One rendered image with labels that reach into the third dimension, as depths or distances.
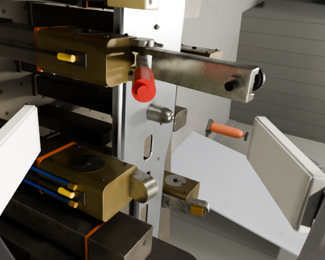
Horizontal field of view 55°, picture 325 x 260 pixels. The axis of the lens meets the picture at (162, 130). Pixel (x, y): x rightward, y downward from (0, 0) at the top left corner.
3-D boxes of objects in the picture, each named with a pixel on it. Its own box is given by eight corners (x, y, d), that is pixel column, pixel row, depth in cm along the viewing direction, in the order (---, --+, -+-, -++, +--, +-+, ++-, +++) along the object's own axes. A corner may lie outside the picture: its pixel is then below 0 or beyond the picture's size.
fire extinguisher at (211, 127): (204, 136, 429) (243, 148, 406) (206, 122, 417) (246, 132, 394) (211, 129, 447) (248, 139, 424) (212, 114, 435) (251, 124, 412)
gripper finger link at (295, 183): (312, 176, 13) (329, 176, 13) (254, 115, 19) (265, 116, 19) (294, 234, 14) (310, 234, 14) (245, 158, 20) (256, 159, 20)
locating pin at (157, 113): (147, 115, 63) (176, 123, 60) (139, 119, 60) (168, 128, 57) (148, 100, 61) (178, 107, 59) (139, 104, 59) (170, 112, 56)
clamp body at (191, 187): (106, 159, 105) (201, 194, 91) (81, 174, 96) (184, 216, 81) (106, 142, 103) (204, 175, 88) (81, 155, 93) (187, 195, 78)
